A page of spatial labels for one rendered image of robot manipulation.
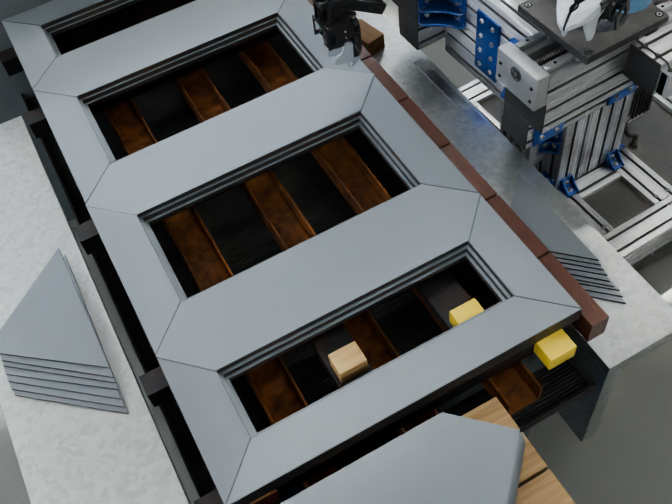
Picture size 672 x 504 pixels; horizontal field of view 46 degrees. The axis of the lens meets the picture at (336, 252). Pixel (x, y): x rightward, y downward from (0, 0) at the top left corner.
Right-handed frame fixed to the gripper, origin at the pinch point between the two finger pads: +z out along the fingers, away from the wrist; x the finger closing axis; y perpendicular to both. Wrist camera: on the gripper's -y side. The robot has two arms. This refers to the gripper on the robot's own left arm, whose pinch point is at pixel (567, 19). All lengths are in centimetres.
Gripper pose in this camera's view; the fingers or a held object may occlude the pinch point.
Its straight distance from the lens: 115.3
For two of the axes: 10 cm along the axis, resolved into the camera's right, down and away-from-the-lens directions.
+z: -5.4, 7.1, -4.4
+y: 2.1, 6.3, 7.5
